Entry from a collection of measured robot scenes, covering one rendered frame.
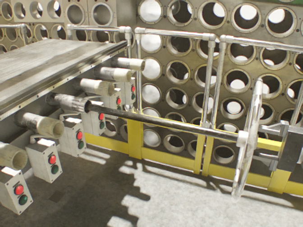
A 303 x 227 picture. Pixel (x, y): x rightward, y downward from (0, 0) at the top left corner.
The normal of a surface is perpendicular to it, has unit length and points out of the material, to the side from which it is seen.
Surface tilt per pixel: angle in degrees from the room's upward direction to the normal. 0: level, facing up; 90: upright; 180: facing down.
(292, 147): 82
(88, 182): 0
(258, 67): 90
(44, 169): 90
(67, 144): 90
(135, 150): 90
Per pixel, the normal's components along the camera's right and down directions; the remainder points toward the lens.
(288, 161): -0.37, 0.33
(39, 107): 0.93, 0.18
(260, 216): 0.00, -0.87
